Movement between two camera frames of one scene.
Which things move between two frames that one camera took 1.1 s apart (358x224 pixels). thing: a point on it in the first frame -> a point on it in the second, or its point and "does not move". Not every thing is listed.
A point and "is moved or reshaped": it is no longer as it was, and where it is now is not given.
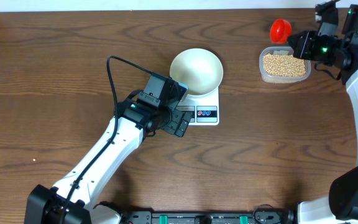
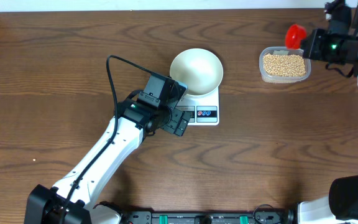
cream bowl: x=199 y=69 does not move
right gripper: x=302 y=51 does not move
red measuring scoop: x=280 y=30 is moved or reshaped
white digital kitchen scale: x=205 y=108 does not move
